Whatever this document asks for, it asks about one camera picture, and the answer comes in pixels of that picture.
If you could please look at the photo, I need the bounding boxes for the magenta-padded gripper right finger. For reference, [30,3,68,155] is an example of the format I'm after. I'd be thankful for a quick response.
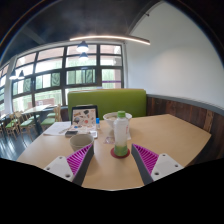
[130,143,185,186]

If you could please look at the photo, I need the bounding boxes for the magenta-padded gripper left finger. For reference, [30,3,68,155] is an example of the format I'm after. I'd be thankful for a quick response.
[43,143,96,187]

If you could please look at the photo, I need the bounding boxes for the clear green-capped drink bottle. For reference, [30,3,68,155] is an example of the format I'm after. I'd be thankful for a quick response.
[113,110,130,158]

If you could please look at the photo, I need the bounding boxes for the small dark box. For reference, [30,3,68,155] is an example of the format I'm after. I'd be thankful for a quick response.
[64,130,79,138]

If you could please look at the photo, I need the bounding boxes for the colourful sticker sheet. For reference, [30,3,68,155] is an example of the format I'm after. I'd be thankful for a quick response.
[68,124,97,133]

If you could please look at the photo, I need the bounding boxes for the flat round red coaster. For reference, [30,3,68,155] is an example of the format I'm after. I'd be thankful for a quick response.
[110,147,131,159]

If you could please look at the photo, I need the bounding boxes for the white paper sheets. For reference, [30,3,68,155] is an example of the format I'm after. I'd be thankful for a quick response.
[42,121,72,137]

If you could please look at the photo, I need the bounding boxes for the sticker-covered black laptop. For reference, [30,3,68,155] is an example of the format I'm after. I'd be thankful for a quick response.
[70,105,99,132]

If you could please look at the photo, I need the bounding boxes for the white ceramic bowl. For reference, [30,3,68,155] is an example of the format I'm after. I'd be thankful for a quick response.
[102,111,133,130]

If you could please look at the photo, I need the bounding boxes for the wooden dining table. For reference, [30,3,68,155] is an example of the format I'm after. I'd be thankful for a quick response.
[22,104,56,134]

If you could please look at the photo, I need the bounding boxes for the green upholstered bench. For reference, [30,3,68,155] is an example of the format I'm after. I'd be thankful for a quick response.
[67,88,148,119]

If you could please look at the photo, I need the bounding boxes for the group of wooden chairs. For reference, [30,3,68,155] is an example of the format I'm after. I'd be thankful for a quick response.
[0,103,63,139]

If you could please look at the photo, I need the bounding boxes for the large grid window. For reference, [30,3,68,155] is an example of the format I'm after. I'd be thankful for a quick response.
[0,43,126,113]

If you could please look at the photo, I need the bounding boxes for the group of pendant lamps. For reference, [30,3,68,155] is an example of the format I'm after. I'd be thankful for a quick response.
[8,40,90,81]

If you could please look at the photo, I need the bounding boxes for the long linear ceiling light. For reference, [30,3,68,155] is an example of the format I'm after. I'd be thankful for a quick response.
[69,34,151,46]

